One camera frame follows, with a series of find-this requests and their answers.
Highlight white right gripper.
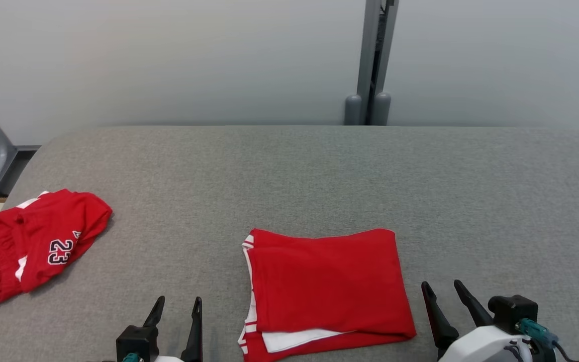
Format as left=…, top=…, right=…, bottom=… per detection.
left=421, top=280, right=534, bottom=362

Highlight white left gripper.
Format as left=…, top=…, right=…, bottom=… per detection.
left=143, top=296, right=204, bottom=362

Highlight red white basketball jersey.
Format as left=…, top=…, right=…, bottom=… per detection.
left=238, top=228, right=417, bottom=362

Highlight red basketball shorts number 23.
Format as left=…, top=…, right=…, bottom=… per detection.
left=0, top=189, right=113, bottom=308

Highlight grey fabric sofa cushion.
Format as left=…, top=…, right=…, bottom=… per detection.
left=0, top=126, right=579, bottom=362

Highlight right black cable teal plug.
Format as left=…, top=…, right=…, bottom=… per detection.
left=515, top=318, right=579, bottom=362

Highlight grey vertical partition post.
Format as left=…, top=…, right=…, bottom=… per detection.
left=357, top=0, right=400, bottom=125

